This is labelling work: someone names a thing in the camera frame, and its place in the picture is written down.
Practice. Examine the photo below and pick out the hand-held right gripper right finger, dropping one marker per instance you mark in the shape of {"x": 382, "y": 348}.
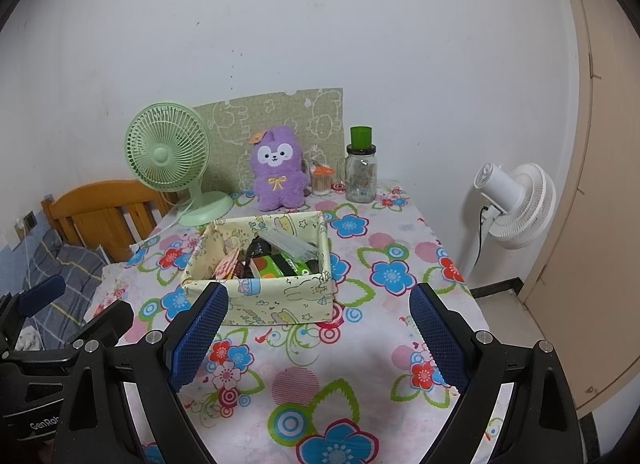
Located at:
{"x": 440, "y": 339}

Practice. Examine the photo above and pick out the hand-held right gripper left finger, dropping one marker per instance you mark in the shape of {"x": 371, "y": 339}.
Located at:
{"x": 197, "y": 339}

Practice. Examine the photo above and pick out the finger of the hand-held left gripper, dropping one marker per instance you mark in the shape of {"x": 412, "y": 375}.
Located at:
{"x": 107, "y": 322}
{"x": 42, "y": 291}

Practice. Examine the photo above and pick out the pink sticker sheet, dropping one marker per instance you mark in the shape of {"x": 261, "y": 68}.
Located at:
{"x": 229, "y": 264}

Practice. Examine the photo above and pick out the printed fabric storage box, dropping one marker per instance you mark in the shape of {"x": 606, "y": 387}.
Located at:
{"x": 280, "y": 304}

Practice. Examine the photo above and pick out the green tissue packet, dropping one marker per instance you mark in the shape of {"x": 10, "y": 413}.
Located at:
{"x": 272, "y": 266}

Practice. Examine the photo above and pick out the black plastic bag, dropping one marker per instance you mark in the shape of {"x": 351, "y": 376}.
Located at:
{"x": 257, "y": 249}

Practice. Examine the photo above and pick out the clear plastic bag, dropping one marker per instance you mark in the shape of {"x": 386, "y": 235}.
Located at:
{"x": 290, "y": 244}

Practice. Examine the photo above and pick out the grey plaid bedding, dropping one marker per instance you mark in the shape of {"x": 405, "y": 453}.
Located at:
{"x": 70, "y": 269}

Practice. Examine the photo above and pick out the white crumpled cloth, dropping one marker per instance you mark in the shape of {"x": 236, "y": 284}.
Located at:
{"x": 27, "y": 339}

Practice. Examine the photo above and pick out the floral tablecloth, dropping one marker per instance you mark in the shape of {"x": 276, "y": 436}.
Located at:
{"x": 380, "y": 344}

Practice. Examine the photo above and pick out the wooden bed headboard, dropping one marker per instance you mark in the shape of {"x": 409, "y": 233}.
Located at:
{"x": 95, "y": 209}

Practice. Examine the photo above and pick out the white standing fan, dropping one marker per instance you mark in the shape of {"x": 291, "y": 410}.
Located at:
{"x": 525, "y": 204}

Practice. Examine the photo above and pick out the green desk fan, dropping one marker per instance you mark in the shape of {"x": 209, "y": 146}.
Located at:
{"x": 160, "y": 153}

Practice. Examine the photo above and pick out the glass jar mug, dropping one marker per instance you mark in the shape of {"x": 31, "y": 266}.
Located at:
{"x": 360, "y": 178}

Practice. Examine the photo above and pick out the purple plush toy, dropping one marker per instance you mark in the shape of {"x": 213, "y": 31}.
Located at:
{"x": 280, "y": 178}

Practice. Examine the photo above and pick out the small jar with orange lid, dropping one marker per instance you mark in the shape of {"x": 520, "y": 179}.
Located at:
{"x": 321, "y": 186}

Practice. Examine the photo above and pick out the green plastic cup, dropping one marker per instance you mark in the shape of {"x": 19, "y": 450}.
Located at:
{"x": 361, "y": 136}

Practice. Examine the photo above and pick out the green printed board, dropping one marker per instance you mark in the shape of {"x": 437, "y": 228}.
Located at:
{"x": 300, "y": 113}

